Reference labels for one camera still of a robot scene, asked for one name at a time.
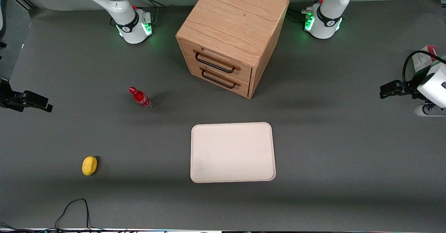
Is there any red cookie box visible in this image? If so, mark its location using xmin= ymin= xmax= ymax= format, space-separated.
xmin=412 ymin=45 xmax=446 ymax=74

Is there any cream rectangular tray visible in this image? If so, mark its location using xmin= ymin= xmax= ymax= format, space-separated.
xmin=190 ymin=122 xmax=277 ymax=184

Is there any yellow lemon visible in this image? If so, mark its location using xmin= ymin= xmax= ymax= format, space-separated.
xmin=82 ymin=156 xmax=98 ymax=176

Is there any dark grey table mat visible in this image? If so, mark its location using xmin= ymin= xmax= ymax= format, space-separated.
xmin=0 ymin=0 xmax=446 ymax=232

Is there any red cola bottle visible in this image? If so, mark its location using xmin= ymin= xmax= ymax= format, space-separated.
xmin=129 ymin=86 xmax=153 ymax=110

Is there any wooden drawer front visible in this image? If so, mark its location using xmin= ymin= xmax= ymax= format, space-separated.
xmin=189 ymin=64 xmax=250 ymax=98
xmin=180 ymin=39 xmax=253 ymax=84

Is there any wooden drawer cabinet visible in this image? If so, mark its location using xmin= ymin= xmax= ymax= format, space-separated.
xmin=176 ymin=0 xmax=290 ymax=99

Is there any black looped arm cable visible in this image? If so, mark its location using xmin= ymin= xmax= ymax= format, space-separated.
xmin=402 ymin=51 xmax=446 ymax=87

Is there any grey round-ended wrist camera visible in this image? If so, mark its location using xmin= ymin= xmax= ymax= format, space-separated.
xmin=414 ymin=104 xmax=446 ymax=118

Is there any thin black table cable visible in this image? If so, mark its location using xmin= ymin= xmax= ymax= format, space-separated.
xmin=55 ymin=198 xmax=106 ymax=232

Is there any black drawer handle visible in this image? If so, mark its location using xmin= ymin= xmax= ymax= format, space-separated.
xmin=193 ymin=50 xmax=241 ymax=74
xmin=200 ymin=67 xmax=241 ymax=89

